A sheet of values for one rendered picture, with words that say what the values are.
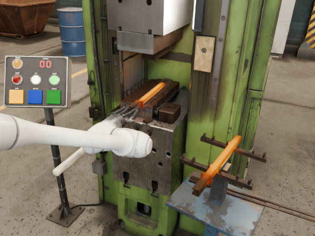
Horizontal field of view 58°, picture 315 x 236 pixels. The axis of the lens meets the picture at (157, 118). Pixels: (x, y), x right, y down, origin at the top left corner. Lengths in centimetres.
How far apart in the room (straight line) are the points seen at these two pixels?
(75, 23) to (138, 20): 464
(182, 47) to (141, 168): 79
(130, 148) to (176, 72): 94
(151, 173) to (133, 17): 85
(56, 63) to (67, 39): 443
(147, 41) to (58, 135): 67
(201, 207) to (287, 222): 114
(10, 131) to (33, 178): 193
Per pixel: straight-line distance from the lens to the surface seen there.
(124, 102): 158
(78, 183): 257
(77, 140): 98
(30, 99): 168
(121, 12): 144
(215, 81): 149
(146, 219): 200
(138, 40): 142
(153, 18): 136
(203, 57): 144
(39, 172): 279
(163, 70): 194
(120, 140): 105
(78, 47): 610
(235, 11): 140
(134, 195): 183
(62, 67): 165
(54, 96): 163
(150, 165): 162
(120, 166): 174
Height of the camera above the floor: 164
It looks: 28 degrees down
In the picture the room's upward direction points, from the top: 1 degrees clockwise
